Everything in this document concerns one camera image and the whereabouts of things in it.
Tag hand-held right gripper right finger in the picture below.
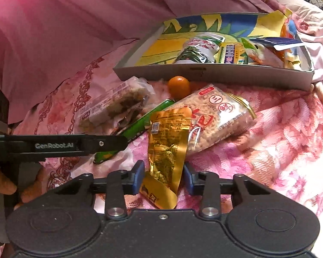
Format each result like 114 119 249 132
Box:
183 162 271 219

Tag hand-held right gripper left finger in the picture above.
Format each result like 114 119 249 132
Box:
54 160 145 220

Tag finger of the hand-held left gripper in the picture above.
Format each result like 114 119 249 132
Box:
82 134 128 155

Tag green stick snack packet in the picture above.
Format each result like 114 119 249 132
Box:
94 99 176 165

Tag clear rice cake packet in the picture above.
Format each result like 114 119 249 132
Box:
77 77 154 135

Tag gold foil snack packet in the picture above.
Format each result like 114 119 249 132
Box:
139 107 192 210

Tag puffed rice packet red print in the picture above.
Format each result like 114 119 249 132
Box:
175 84 257 157

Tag small orange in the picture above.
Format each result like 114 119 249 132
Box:
168 76 191 100

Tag grey box with painted lining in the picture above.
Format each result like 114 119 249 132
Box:
112 12 315 92

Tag yellow snack packet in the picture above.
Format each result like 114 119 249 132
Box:
218 41 249 65

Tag white green seaweed packet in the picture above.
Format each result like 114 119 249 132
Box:
174 32 222 64

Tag white green label snack packet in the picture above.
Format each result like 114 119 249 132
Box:
244 39 284 68

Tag dark blue snack packet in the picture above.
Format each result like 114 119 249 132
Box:
250 37 305 51

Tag orange snack packet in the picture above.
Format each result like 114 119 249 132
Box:
280 19 302 70

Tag person's left hand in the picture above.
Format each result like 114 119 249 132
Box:
0 165 47 210

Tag pink floral bedsheet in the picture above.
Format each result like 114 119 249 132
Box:
8 0 323 258

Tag large pink hanging cloth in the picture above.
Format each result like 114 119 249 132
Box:
0 0 270 124

